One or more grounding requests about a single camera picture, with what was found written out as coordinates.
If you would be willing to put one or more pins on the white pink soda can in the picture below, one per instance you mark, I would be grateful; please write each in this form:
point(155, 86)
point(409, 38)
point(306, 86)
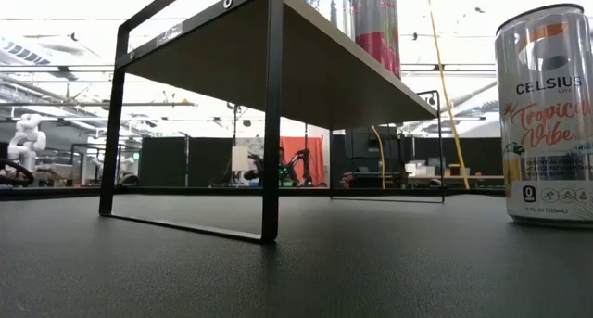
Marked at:
point(377, 49)

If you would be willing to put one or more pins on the white Celsius can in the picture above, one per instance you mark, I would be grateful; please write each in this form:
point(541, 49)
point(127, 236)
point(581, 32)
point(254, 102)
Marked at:
point(546, 123)

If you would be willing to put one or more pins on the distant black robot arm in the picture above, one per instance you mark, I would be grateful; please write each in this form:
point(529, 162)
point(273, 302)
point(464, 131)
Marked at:
point(306, 155)

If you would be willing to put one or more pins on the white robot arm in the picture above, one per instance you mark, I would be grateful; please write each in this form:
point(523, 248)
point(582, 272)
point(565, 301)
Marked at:
point(28, 142)

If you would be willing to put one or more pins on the red orange cloth backdrop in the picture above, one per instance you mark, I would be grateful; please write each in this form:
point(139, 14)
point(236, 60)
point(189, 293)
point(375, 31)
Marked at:
point(317, 160)

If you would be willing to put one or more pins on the white sign board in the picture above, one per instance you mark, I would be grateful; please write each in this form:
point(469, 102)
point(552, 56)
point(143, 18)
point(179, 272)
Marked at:
point(239, 158)

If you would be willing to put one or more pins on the black cabinet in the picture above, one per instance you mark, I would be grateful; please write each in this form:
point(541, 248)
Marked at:
point(361, 146)

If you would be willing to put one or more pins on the white storage box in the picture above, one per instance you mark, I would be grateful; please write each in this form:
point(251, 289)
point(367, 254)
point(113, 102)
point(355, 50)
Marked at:
point(419, 169)

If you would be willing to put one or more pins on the black partition panel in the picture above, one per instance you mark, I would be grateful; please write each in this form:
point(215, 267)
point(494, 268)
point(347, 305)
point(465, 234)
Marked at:
point(162, 162)
point(472, 156)

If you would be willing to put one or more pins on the black table mat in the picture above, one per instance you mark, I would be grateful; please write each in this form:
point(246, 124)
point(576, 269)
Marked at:
point(370, 271)

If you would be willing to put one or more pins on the distant wooden table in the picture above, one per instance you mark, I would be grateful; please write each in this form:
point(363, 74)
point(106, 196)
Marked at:
point(482, 176)

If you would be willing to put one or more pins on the wooden shelf with black frame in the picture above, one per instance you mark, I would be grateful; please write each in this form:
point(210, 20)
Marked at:
point(222, 63)

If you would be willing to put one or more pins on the black aluminium table frame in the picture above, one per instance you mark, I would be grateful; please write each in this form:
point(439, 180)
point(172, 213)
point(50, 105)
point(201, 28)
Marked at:
point(69, 192)

